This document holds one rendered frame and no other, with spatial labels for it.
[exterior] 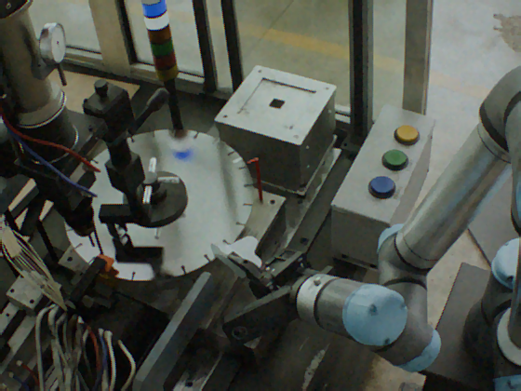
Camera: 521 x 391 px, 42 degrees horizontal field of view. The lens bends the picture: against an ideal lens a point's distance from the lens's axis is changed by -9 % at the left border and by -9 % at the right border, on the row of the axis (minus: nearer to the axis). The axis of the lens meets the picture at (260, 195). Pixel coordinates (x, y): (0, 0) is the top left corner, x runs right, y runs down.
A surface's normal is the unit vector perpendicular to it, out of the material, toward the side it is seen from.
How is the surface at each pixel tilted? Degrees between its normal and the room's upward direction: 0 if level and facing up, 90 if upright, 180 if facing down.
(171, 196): 5
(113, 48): 90
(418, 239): 74
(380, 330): 58
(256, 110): 0
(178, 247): 0
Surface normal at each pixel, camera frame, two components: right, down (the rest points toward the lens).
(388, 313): 0.55, 0.07
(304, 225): -0.08, -0.65
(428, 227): -0.73, 0.36
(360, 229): -0.44, 0.70
